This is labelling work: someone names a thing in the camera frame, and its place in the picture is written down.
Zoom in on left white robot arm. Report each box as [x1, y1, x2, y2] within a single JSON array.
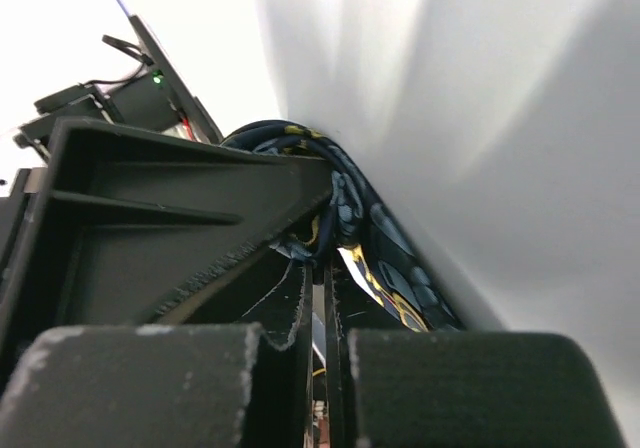
[[1, 16, 332, 375]]

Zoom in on navy floral patterned tie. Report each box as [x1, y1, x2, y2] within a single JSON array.
[[222, 120, 465, 332]]

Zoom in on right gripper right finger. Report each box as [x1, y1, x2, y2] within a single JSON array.
[[324, 262, 624, 447]]

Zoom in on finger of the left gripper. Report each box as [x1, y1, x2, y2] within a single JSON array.
[[1, 117, 332, 368]]

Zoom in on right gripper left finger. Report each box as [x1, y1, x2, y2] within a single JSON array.
[[1, 263, 313, 447]]

